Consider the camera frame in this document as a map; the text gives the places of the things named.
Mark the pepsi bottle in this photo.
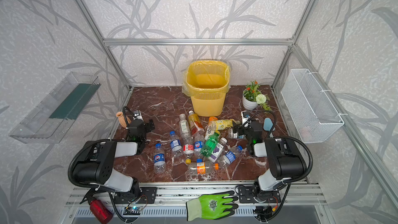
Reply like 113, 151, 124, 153
194, 131, 205, 159
218, 145, 243, 169
170, 131, 183, 157
153, 143, 166, 174

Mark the yellow label tea bottle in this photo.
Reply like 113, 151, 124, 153
211, 119, 240, 131

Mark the grape label white cap bottle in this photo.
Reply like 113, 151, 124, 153
207, 138, 228, 163

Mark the clear bottle pale label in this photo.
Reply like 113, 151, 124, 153
179, 114, 191, 136

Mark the green plastic bottle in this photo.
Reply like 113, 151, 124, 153
201, 131, 220, 157

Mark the yellow red label bottle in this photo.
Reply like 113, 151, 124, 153
188, 110, 204, 136

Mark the orange cap white bottle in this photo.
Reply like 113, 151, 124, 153
205, 116, 218, 140

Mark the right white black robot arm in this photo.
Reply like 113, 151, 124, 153
232, 118, 313, 203

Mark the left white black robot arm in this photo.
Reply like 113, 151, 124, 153
68, 119, 155, 200

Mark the yellow ribbed waste bin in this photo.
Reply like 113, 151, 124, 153
186, 60, 231, 117

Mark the yellow plastic bin liner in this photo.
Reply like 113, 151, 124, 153
183, 60, 231, 96

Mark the small peach ribbed vase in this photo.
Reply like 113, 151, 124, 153
116, 112, 131, 129

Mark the white pot with flowers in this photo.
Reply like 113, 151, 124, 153
243, 80, 271, 111

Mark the clear bottle red label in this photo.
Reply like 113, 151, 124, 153
182, 133, 194, 159

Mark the orange label bottle front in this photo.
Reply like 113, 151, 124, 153
188, 161, 219, 176

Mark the green circuit board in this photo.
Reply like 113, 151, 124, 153
123, 205, 145, 216

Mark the green and black work glove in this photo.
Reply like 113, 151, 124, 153
186, 190, 239, 222

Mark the red emergency stop button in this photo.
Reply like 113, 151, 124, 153
89, 199, 114, 224

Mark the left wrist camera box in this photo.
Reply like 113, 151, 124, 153
132, 110, 143, 120

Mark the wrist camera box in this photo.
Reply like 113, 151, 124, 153
132, 110, 143, 120
241, 111, 251, 126

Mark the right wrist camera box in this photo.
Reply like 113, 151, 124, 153
241, 111, 251, 126

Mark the white wire mesh basket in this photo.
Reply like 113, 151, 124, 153
282, 68, 344, 143

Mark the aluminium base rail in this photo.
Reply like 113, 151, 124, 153
63, 181, 327, 206

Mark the clear acrylic wall shelf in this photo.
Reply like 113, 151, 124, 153
9, 72, 101, 144

